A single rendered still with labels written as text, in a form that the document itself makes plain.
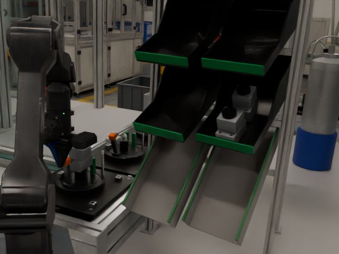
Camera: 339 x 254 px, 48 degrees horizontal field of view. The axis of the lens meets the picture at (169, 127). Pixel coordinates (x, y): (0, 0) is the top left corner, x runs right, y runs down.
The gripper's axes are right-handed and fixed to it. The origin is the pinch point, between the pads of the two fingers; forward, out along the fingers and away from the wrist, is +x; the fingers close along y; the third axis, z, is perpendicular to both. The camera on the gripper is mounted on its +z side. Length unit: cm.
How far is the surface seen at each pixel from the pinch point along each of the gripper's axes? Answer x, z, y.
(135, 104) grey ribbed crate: 37, -193, -76
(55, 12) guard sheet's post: -33.8, -22.4, -17.5
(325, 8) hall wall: -62, -1056, 38
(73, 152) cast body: 1.8, -6.5, -0.5
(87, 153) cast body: 2.4, -8.8, 2.1
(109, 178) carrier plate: 12.1, -16.4, 4.6
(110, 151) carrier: 9.9, -30.7, -3.3
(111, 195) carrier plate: 12.2, -7.3, 10.8
